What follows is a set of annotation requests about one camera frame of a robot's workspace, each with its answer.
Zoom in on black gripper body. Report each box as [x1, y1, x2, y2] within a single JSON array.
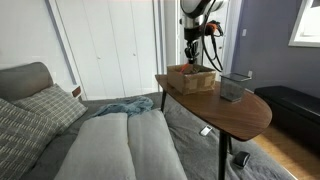
[[184, 41, 199, 64]]

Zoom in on white marker with orange cap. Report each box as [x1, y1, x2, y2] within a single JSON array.
[[180, 63, 189, 74]]

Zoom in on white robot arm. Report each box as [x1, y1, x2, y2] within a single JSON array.
[[180, 0, 228, 64]]

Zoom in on grey mesh pencil cup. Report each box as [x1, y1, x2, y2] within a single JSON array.
[[220, 73, 250, 102]]

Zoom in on brown cardboard box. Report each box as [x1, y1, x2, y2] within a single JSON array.
[[167, 64, 216, 95]]

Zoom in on blue crumpled blanket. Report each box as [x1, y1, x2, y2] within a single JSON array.
[[92, 96, 154, 117]]

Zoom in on white closet doors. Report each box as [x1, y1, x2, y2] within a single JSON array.
[[47, 0, 161, 100]]

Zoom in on white remote control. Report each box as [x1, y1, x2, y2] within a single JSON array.
[[200, 125, 213, 136]]

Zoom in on wooden side table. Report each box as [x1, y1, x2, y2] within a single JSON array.
[[155, 75, 272, 180]]

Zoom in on light grey bed pillow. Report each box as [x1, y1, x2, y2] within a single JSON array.
[[128, 109, 187, 180]]

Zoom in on black device on bed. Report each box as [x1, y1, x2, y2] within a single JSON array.
[[233, 151, 250, 168]]

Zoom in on black bench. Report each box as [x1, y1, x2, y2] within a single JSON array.
[[254, 86, 320, 153]]

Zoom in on grey plaid pillow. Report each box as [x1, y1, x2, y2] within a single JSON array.
[[0, 99, 59, 180], [13, 84, 87, 134]]

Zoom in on grey upholstered headboard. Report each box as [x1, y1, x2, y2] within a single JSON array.
[[0, 62, 53, 101]]

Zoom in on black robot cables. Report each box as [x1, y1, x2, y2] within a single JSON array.
[[200, 0, 225, 73]]

